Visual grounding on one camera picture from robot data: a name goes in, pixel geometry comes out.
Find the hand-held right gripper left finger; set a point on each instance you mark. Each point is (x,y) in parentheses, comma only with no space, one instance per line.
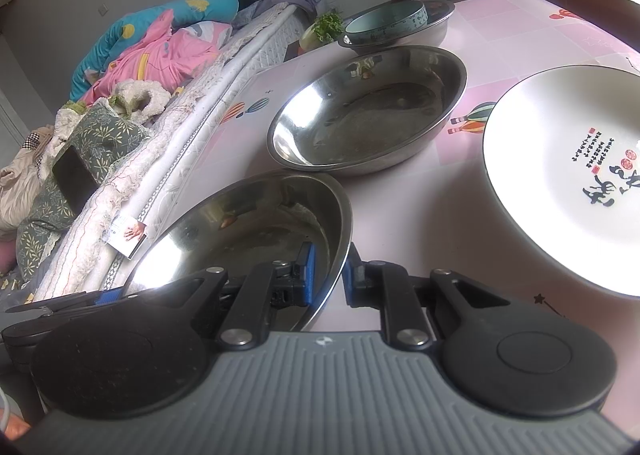
(307,275)

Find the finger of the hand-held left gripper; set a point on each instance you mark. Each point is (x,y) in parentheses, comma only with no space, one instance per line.
(107,296)
(20,342)

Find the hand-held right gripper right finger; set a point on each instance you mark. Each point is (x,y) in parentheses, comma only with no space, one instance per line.
(352,275)

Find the shallow steel plate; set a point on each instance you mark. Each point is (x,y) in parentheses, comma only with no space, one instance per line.
(250,220)

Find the teal ceramic bowl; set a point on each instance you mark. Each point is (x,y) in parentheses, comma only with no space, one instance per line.
(395,27)

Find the paper tag card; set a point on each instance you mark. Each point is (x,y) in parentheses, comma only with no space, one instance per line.
(127,235)

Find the beige garment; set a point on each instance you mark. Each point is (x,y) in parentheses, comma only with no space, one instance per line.
(20,185)

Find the large steel basin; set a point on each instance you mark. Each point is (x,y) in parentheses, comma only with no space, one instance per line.
(360,120)

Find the green leaf print pillow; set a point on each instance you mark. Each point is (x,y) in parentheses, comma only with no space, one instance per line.
(110,135)

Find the white fleece cloth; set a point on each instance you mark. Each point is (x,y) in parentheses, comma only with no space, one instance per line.
(145,95)

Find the white quilted mattress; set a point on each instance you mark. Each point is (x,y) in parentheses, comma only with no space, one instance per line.
(225,80)

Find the white ceramic plate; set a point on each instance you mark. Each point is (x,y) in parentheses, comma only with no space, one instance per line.
(540,175)

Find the napa cabbage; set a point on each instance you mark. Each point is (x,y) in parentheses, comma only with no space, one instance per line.
(325,27)

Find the pink printed tablecloth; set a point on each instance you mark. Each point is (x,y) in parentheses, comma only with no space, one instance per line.
(500,35)

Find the pink and teal bedding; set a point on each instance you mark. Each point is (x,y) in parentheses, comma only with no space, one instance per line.
(200,5)

